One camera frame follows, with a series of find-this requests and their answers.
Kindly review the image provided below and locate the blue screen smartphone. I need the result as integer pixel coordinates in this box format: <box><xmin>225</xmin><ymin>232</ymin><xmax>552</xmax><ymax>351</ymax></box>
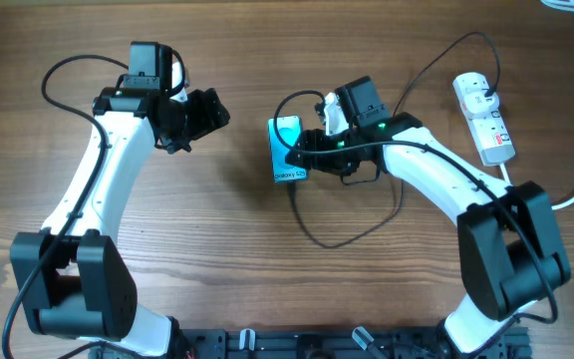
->
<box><xmin>267</xmin><ymin>116</ymin><xmax>308</xmax><ymax>183</ymax></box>

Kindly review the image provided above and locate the black charging cable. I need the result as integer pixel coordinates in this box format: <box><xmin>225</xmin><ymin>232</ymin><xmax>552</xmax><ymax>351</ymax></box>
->
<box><xmin>286</xmin><ymin>31</ymin><xmax>502</xmax><ymax>250</ymax></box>

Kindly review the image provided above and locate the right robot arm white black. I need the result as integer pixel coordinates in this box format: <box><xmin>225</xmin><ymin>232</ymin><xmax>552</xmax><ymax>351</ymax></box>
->
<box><xmin>268</xmin><ymin>76</ymin><xmax>571</xmax><ymax>358</ymax></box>

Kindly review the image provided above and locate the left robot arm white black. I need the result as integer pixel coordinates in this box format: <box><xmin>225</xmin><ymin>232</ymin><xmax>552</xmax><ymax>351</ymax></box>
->
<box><xmin>9</xmin><ymin>42</ymin><xmax>229</xmax><ymax>358</ymax></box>

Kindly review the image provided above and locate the white charger plug adapter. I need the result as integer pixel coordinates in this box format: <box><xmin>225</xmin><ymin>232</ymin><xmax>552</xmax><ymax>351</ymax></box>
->
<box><xmin>459</xmin><ymin>91</ymin><xmax>499</xmax><ymax>119</ymax></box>

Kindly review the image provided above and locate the white power strip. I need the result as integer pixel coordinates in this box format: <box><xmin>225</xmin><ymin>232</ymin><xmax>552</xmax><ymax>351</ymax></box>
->
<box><xmin>452</xmin><ymin>72</ymin><xmax>516</xmax><ymax>167</ymax></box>

